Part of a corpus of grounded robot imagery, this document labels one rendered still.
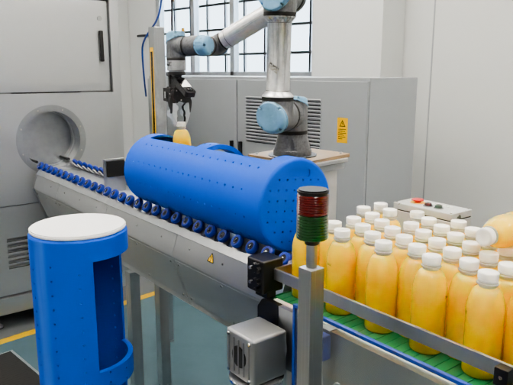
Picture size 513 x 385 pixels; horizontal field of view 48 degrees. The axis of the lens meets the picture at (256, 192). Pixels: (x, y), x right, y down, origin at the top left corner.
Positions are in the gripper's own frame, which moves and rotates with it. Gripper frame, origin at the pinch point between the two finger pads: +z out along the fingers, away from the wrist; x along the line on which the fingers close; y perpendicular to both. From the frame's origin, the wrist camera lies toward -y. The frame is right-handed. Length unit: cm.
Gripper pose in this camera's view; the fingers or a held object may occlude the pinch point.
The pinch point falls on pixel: (180, 123)
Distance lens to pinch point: 233.2
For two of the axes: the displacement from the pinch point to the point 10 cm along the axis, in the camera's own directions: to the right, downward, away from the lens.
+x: -7.9, 1.3, -6.0
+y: -6.2, -1.5, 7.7
